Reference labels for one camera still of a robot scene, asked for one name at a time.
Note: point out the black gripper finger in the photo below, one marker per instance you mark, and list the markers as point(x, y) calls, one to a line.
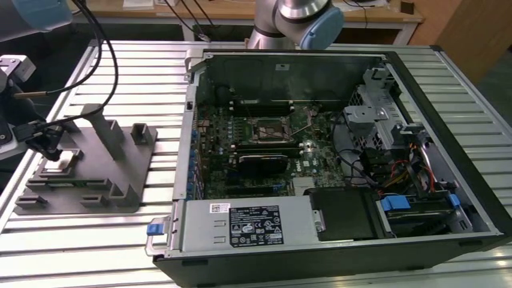
point(42, 145)
point(54, 135)

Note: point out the silver CPU chip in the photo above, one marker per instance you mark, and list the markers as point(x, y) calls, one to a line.
point(64, 165)

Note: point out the metal socket locking lever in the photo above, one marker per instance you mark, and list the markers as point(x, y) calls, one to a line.
point(300, 129)
point(250, 111)

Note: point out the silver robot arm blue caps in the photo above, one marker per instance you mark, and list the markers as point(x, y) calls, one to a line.
point(296, 18)

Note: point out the CPU socket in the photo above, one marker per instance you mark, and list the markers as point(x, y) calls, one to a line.
point(272, 129)

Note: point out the grey plastic parts rack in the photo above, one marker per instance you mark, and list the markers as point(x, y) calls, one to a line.
point(100, 180)

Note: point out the blue power supply latch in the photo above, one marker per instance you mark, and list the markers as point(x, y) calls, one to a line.
point(155, 229)

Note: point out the white paper stack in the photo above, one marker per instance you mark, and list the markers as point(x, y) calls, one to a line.
point(138, 3)

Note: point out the grey power supply unit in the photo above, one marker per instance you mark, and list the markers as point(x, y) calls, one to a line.
point(200, 228)

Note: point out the white barcode sticker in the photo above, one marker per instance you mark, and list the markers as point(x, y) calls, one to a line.
point(219, 208)

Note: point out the small white box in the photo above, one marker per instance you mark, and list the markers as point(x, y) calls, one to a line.
point(166, 2)

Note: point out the black expansion slot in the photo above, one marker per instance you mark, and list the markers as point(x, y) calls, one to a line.
point(248, 190)

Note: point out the black RAM slot white clips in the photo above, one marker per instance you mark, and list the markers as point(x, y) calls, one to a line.
point(264, 148)
point(264, 102)
point(264, 109)

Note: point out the black graphics card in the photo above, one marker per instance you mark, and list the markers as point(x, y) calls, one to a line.
point(262, 168)

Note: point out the black power supply label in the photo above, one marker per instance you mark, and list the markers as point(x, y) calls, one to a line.
point(256, 225)

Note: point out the silver finned heatsink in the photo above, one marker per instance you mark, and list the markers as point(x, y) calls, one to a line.
point(304, 183)

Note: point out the green motherboard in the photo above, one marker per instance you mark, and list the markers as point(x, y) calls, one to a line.
point(320, 174)

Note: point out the black open PC case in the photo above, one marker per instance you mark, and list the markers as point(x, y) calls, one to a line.
point(280, 270)

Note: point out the black plastic shroud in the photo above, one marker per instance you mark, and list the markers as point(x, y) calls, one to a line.
point(344, 216)

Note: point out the silver perforated drive cage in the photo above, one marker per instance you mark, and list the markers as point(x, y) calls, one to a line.
point(382, 99)

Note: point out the blue disk carrier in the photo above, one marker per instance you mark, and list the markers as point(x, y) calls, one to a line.
point(394, 204)

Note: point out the black hard disk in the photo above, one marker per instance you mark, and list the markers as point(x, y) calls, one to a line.
point(424, 222)

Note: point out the small black desk object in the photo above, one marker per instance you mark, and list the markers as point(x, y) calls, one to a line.
point(407, 7)

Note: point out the small blue plastic tab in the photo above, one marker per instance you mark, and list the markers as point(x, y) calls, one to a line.
point(454, 201)

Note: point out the wooden cabinet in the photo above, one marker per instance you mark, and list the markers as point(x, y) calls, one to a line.
point(472, 36)

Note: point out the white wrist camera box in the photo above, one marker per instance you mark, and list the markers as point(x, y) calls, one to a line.
point(6, 144)
point(20, 67)

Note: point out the wooden desk white frame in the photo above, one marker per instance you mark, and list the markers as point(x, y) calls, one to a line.
point(132, 12)

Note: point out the white case wall sticker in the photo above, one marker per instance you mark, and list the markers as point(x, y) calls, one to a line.
point(282, 66)

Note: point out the grey metal bracket plate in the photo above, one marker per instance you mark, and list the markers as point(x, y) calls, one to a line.
point(362, 118)

